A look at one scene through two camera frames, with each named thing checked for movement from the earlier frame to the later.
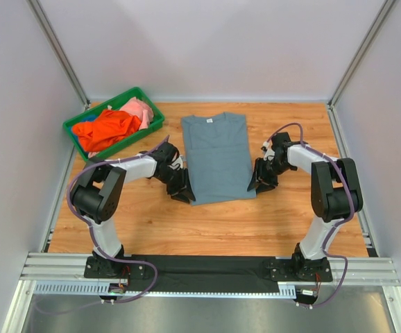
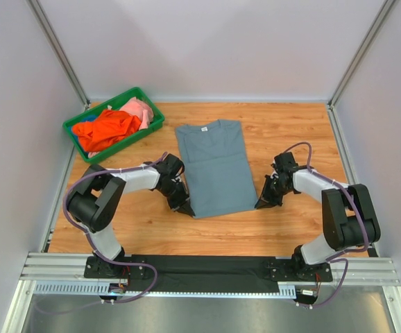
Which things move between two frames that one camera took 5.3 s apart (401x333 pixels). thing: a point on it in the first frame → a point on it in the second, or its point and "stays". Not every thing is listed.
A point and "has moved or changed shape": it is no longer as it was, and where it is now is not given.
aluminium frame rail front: x=365 y=271 stays
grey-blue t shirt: x=218 y=157 has moved or changed shape
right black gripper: x=264 y=172 → x=272 y=193
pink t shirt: x=135 y=106 stays
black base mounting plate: x=211 y=273 stays
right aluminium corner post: x=385 y=8 stays
